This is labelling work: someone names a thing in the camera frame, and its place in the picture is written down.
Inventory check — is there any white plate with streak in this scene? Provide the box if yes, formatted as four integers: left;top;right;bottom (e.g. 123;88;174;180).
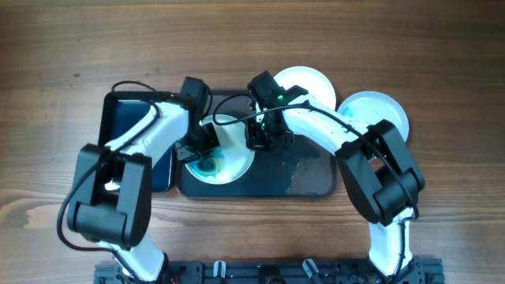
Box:
338;91;410;141

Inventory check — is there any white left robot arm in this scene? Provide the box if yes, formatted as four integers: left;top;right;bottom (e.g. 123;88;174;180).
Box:
57;92;219;283

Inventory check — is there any white plate with blue splat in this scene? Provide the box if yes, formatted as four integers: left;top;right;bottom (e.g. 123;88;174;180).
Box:
185;115;255;185

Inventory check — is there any small black water tray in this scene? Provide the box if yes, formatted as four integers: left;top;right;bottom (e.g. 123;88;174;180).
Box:
98;93;176;192

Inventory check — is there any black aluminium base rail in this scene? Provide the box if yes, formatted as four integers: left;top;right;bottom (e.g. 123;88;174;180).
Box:
93;257;446;284

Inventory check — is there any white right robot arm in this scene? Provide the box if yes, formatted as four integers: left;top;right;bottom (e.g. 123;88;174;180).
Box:
245;84;425;282

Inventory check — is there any white plate at back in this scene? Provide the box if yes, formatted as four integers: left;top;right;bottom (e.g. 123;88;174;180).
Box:
274;66;337;110

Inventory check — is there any green yellow sponge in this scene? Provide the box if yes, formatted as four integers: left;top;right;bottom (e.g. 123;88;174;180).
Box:
195;157;221;177

